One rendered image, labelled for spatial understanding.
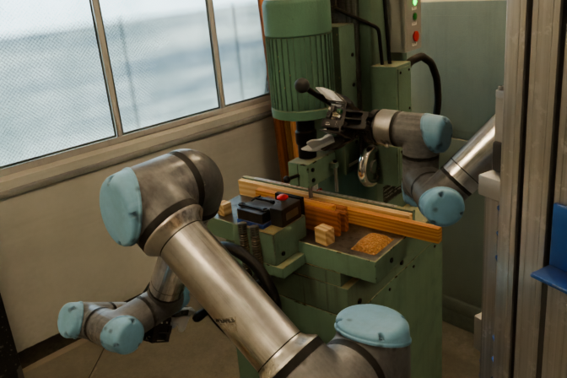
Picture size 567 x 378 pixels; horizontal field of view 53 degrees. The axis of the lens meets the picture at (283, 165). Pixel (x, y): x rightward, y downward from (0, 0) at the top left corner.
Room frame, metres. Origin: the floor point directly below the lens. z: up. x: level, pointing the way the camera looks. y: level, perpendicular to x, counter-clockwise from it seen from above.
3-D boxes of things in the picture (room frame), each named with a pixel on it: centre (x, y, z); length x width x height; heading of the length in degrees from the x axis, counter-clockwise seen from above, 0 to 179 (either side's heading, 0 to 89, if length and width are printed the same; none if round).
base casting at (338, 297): (1.62, -0.15, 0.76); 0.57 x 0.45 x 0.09; 140
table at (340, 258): (1.44, 0.00, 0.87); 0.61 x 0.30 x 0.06; 50
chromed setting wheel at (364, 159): (1.54, -0.25, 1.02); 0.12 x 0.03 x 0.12; 140
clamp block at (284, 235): (1.37, 0.05, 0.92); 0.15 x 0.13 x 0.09; 50
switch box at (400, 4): (1.68, -0.38, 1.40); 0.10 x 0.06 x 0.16; 140
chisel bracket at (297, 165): (1.54, -0.08, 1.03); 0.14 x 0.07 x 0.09; 140
